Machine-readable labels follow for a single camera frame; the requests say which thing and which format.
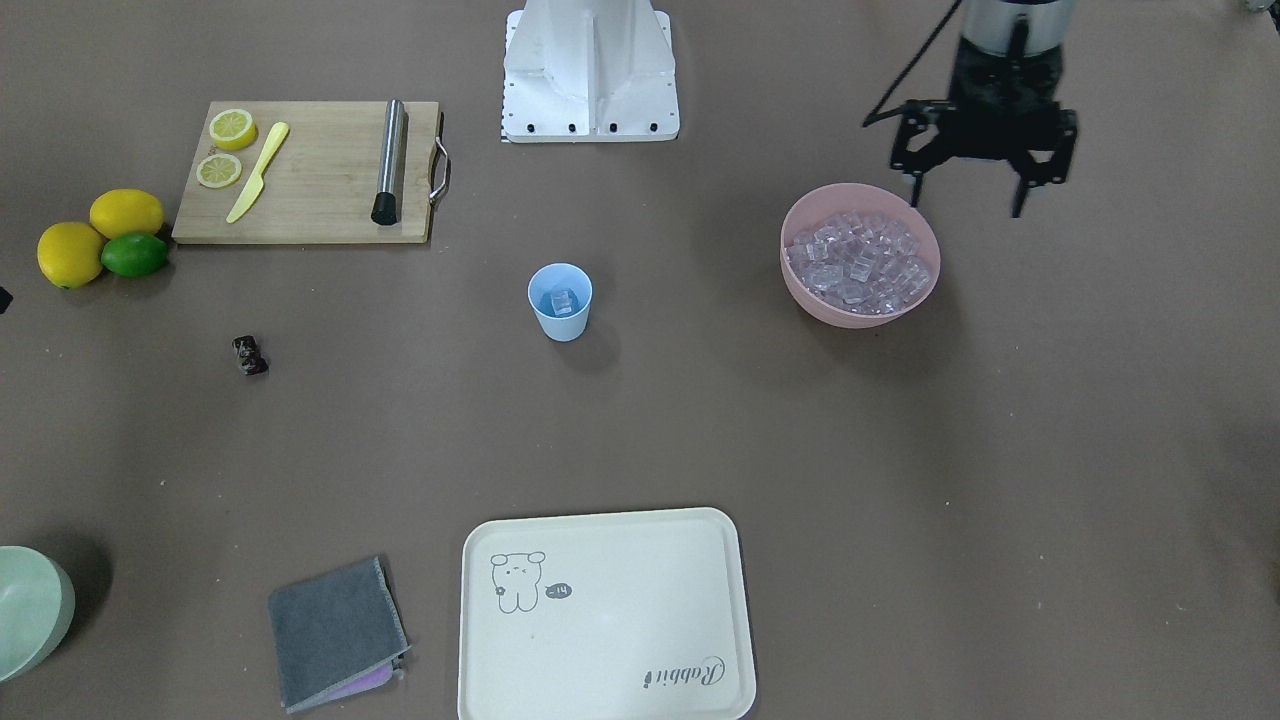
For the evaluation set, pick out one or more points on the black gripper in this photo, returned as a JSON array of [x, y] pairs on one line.
[[1003, 128]]

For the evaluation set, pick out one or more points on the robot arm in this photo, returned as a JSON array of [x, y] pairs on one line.
[[1013, 28]]

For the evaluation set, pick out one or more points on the light blue cup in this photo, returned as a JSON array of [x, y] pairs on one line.
[[560, 275]]

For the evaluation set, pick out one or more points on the ice cube in cup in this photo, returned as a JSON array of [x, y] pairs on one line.
[[563, 302]]

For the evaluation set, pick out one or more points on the whole lemon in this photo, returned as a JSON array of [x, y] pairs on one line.
[[125, 211], [69, 254]]

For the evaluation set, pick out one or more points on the pink bowl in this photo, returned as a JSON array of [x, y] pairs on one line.
[[816, 206]]

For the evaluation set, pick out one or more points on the green lime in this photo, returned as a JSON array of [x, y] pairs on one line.
[[135, 254]]

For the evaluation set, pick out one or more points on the lemon slice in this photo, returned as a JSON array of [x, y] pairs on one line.
[[218, 171], [232, 129]]

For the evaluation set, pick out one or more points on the wooden cutting board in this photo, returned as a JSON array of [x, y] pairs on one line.
[[322, 182]]

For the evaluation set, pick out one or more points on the yellow plastic knife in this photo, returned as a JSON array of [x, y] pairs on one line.
[[255, 183]]

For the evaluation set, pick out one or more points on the mint green bowl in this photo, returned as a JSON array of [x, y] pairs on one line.
[[37, 607]]

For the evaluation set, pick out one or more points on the steel muddler black tip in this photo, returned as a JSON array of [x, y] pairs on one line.
[[387, 203]]

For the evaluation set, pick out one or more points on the grey folded cloth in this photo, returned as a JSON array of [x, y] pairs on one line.
[[336, 635]]

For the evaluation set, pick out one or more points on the cream rabbit tray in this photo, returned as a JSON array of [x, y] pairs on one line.
[[617, 615]]

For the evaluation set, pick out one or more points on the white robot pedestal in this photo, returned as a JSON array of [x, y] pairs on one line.
[[589, 72]]

